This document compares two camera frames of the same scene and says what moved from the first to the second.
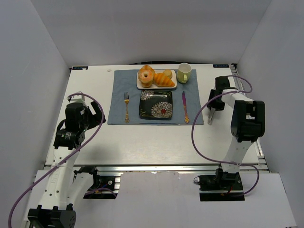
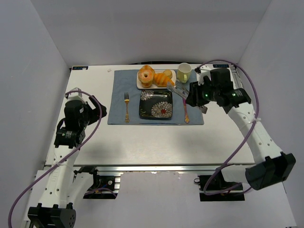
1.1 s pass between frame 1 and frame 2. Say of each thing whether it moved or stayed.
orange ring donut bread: stayed
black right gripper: moved
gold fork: stayed
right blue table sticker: stayed
